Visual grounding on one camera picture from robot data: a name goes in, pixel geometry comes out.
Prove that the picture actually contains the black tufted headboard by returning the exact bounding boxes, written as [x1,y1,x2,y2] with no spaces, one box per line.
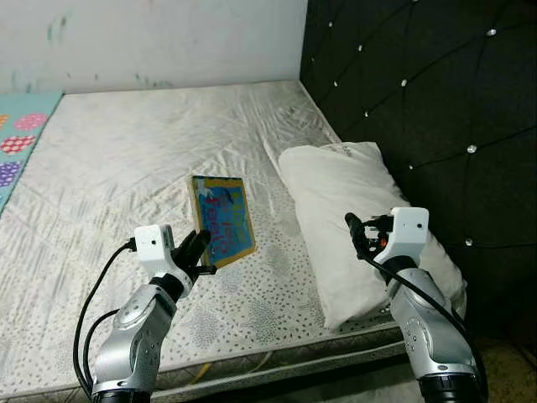
[300,0,537,337]

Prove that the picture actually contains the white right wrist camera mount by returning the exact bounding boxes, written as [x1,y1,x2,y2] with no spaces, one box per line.
[382,207,430,265]

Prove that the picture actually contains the teal blanket with colourful shapes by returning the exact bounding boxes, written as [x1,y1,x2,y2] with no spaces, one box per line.
[0,91,64,215]

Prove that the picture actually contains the white pillow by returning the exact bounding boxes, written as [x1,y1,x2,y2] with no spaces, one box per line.
[277,141,467,331]

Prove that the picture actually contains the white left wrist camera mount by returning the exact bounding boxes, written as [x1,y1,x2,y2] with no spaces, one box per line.
[134,224,177,276]

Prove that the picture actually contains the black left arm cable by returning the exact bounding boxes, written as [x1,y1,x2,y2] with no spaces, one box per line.
[73,239,139,395]

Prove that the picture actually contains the colourful children's board book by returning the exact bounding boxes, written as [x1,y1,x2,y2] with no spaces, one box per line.
[190,175,258,271]

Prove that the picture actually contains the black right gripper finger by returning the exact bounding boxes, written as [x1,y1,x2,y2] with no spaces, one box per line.
[345,212,368,258]

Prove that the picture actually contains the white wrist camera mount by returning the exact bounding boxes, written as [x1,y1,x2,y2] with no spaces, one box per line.
[382,207,430,265]
[134,224,177,276]

